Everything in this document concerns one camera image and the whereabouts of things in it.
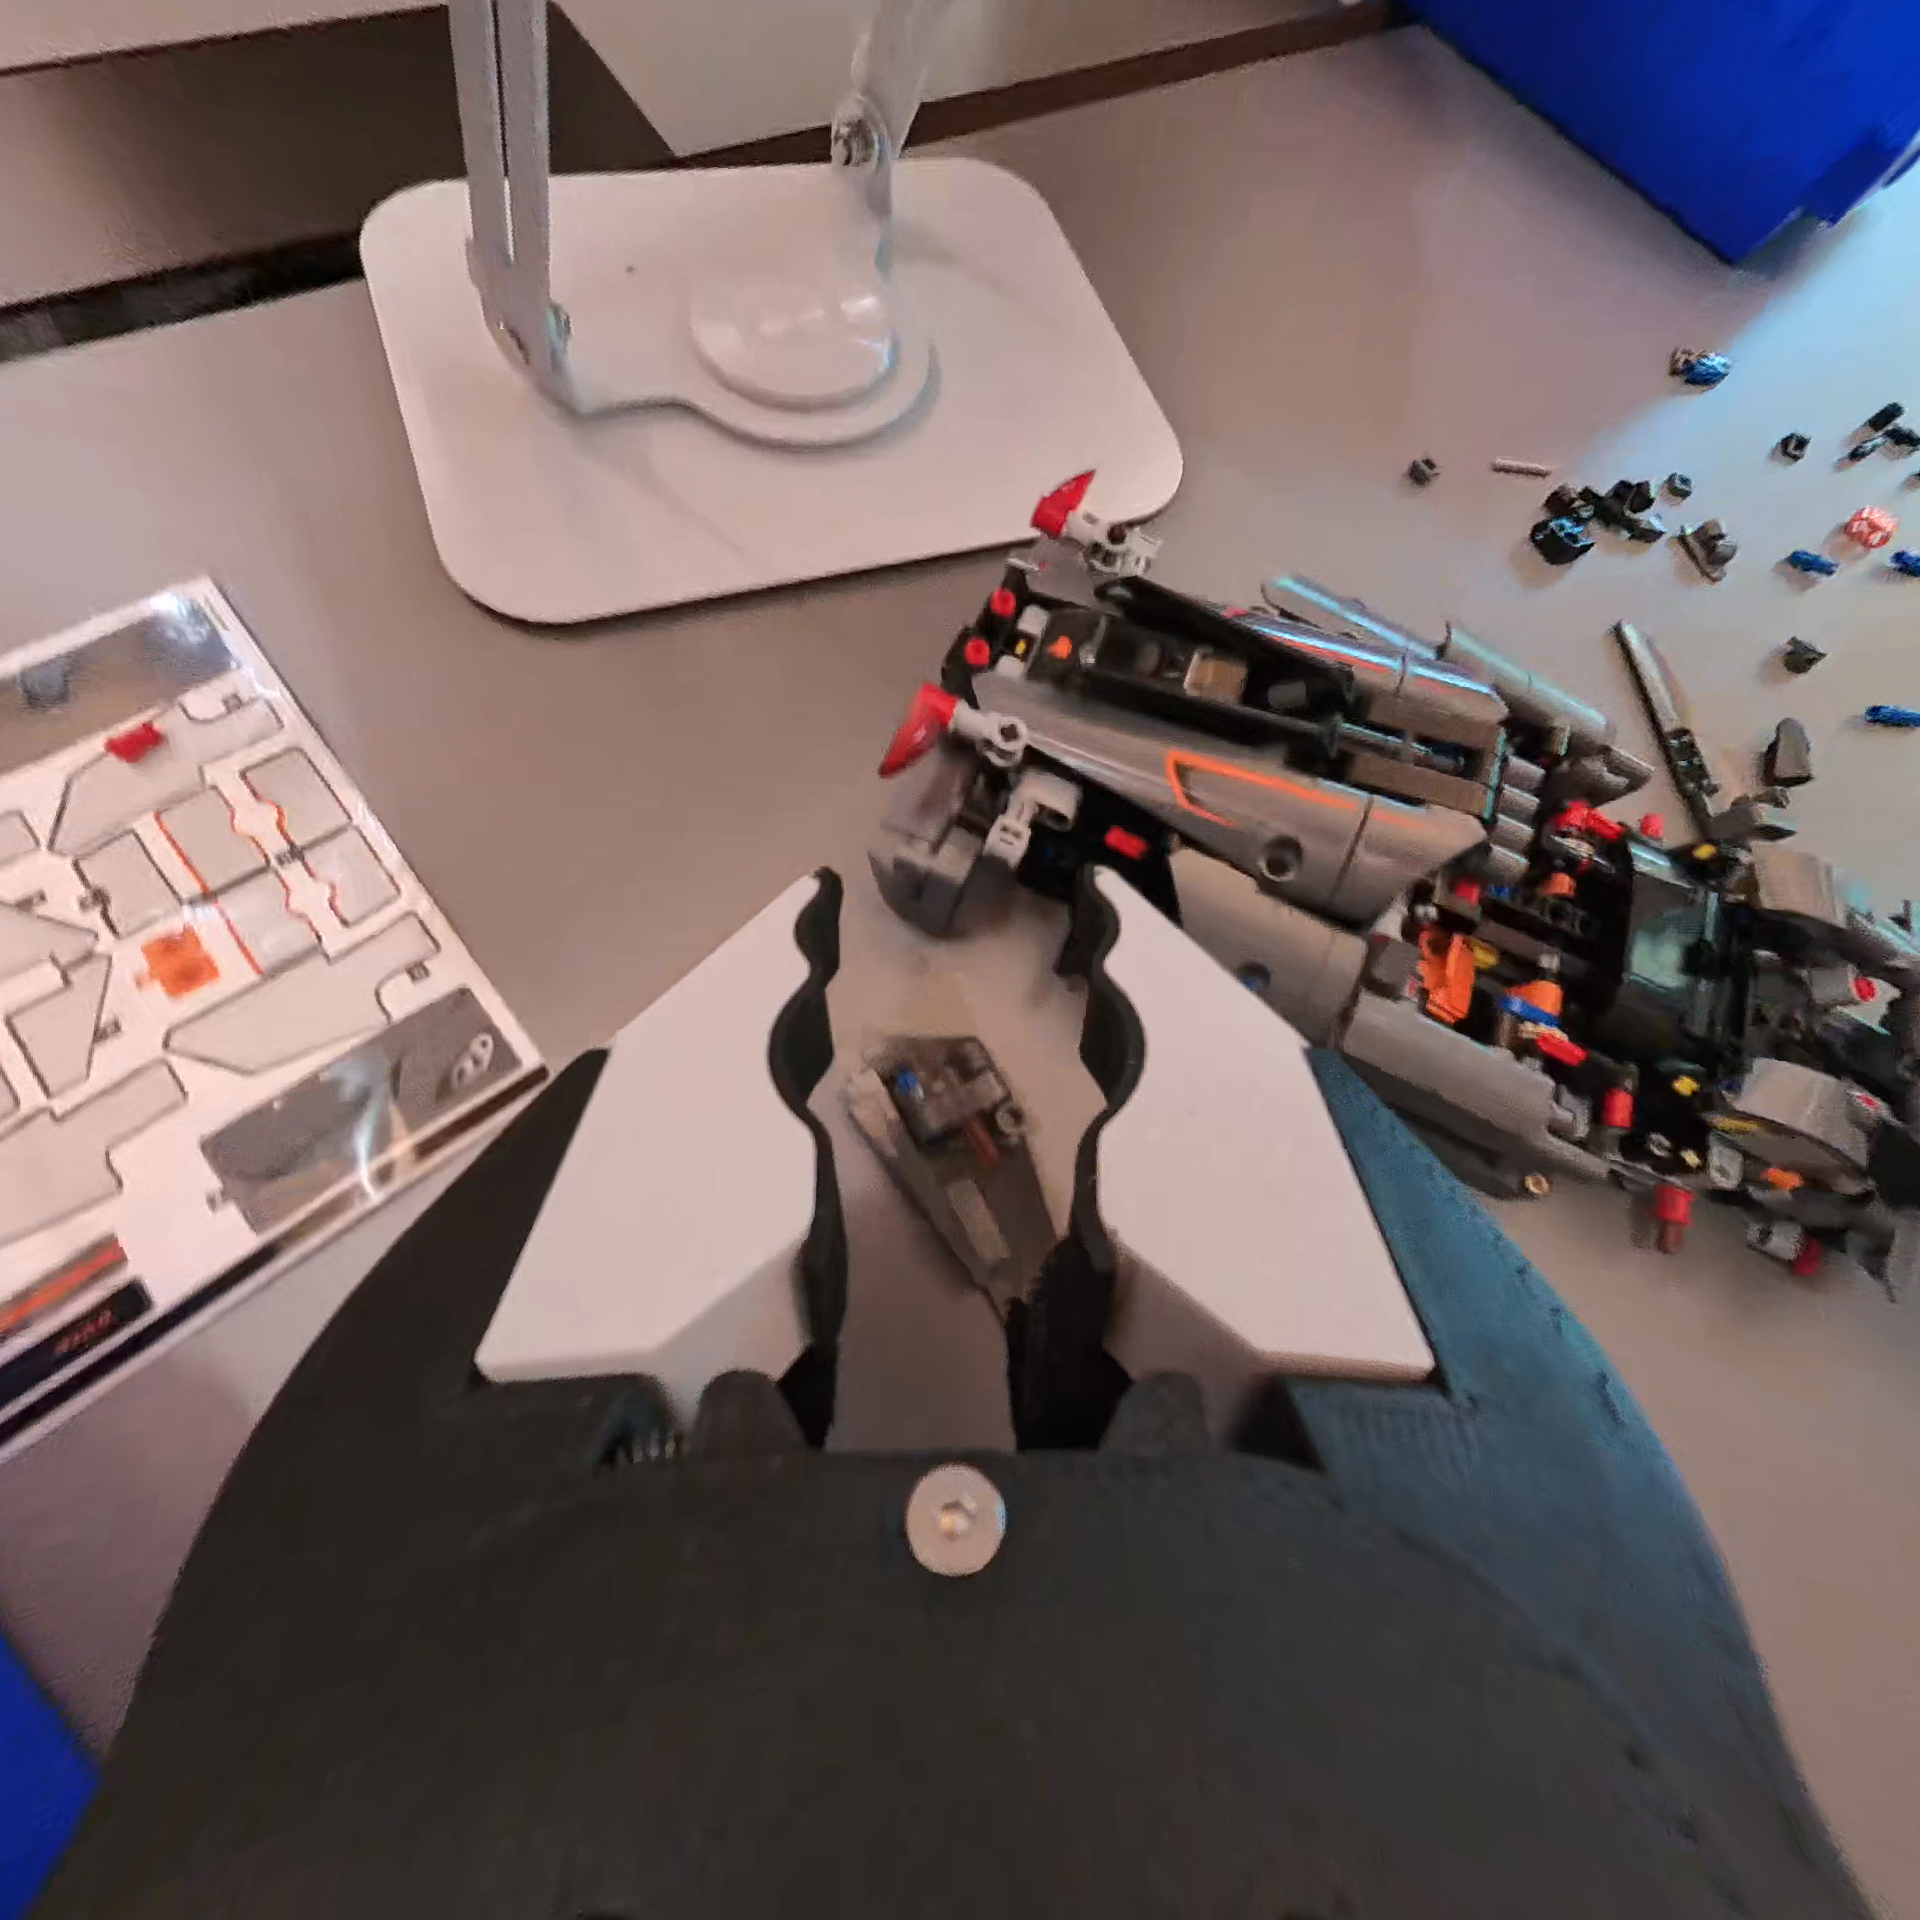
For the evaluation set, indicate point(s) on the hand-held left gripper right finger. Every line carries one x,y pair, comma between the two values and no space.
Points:
1259,1201

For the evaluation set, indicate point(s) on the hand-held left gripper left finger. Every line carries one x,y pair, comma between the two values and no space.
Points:
662,1184

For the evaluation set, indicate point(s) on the grey lego wing assembly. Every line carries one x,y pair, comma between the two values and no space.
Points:
961,1140

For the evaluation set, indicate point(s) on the grey lego vehicle model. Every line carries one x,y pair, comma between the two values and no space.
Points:
1349,839

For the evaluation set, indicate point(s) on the dark grey curved lego piece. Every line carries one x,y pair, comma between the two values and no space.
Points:
1787,753

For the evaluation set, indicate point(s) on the cluster of black lego pieces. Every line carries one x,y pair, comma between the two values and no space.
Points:
1569,532

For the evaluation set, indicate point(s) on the dark grey lego cube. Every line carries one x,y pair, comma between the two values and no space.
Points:
1805,656

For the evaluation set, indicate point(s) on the light grey lego connector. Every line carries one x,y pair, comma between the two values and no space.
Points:
1711,547

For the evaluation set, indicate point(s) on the orange lego piece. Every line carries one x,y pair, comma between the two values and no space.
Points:
1873,527

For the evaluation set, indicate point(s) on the blue and black lego pin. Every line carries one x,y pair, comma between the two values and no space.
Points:
1704,366

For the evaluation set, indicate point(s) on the white sticker sheet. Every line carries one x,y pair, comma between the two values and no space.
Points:
225,975

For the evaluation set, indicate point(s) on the white book stand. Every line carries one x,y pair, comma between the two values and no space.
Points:
974,375

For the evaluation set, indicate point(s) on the blue plastic bin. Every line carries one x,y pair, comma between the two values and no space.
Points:
1650,89

